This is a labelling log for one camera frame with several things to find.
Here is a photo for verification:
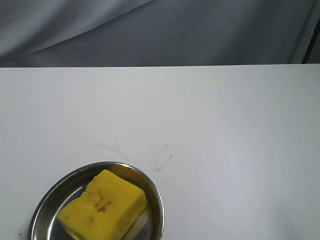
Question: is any yellow sponge block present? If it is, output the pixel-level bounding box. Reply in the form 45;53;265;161
57;169;147;240

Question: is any grey fabric backdrop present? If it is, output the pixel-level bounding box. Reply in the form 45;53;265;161
0;0;320;68

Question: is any black stand pole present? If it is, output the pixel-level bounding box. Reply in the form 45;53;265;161
301;14;320;64

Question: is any brown liquid spill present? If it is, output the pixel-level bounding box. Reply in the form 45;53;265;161
96;142;191;173

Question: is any round steel dish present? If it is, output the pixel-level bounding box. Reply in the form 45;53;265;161
26;161;165;240

